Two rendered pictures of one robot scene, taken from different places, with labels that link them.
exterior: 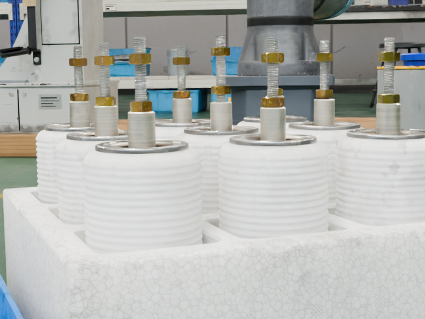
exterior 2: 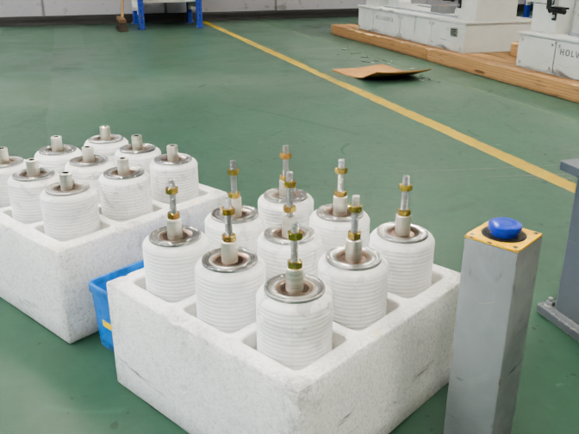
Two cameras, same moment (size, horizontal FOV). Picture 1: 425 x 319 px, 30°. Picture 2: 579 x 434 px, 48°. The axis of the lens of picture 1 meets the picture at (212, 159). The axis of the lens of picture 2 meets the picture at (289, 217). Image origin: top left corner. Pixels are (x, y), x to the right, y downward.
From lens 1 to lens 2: 0.95 m
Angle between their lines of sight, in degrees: 64
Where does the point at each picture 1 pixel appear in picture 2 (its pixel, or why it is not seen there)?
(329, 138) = (322, 269)
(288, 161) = (199, 277)
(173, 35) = not seen: outside the picture
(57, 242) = not seen: hidden behind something
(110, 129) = not seen: hidden behind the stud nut
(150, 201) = (147, 267)
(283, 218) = (200, 307)
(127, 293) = (121, 305)
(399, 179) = (259, 321)
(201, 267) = (144, 310)
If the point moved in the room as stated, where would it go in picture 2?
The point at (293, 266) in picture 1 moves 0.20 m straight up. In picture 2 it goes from (179, 335) to (169, 194)
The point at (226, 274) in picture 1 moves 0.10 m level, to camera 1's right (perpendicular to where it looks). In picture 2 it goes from (153, 320) to (173, 357)
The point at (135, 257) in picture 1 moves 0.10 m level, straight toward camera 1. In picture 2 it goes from (127, 290) to (56, 308)
